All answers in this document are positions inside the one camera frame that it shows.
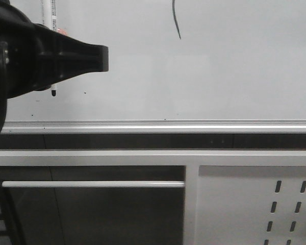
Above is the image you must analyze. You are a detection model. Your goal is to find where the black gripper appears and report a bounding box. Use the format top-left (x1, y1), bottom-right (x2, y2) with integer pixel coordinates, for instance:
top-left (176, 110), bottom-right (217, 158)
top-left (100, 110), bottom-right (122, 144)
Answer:
top-left (0, 1), bottom-right (109, 99)

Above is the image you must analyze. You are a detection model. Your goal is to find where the red round magnet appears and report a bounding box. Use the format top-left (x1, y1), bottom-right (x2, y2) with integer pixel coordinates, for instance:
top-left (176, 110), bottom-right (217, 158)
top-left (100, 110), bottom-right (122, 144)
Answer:
top-left (57, 28), bottom-right (68, 36)

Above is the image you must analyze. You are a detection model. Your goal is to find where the white whiteboard marker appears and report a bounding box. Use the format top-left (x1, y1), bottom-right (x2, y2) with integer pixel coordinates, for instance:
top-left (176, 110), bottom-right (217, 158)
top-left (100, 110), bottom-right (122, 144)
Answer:
top-left (41, 0), bottom-right (58, 97)

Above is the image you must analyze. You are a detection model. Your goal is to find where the white whiteboard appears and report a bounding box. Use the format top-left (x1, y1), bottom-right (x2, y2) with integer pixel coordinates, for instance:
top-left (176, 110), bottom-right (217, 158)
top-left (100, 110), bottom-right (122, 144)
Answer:
top-left (7, 1), bottom-right (306, 121)

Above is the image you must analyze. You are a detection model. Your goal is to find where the white horizontal rod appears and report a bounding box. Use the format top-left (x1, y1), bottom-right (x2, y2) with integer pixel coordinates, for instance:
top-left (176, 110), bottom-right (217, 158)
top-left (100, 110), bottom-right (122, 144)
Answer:
top-left (2, 181), bottom-right (185, 188)

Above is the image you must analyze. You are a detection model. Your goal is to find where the black striped rack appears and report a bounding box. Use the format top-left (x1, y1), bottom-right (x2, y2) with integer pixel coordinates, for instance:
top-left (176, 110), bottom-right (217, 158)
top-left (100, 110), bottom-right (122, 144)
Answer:
top-left (0, 181), bottom-right (20, 244)

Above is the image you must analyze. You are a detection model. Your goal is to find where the white perforated metal panel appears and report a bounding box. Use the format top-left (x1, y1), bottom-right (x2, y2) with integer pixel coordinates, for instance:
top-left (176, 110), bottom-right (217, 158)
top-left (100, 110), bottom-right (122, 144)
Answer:
top-left (195, 166), bottom-right (306, 244)

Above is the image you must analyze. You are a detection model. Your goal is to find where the aluminium whiteboard tray rail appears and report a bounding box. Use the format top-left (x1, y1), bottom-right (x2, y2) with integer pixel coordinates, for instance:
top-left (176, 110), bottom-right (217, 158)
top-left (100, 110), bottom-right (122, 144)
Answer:
top-left (2, 119), bottom-right (306, 134)

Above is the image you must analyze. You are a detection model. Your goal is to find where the white metal frame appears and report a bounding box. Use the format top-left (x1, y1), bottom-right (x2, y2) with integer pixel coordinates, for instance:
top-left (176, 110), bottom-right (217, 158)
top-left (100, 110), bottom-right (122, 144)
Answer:
top-left (0, 150), bottom-right (306, 244)

